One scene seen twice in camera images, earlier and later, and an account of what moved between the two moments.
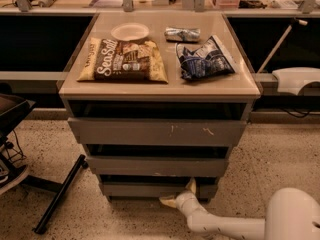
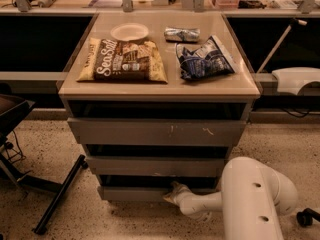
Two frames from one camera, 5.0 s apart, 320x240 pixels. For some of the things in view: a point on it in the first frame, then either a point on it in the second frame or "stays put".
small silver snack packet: [183, 35] stays put
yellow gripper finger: [192, 186] -> [176, 185]
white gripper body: [183, 201] stays put
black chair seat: [12, 110] stays put
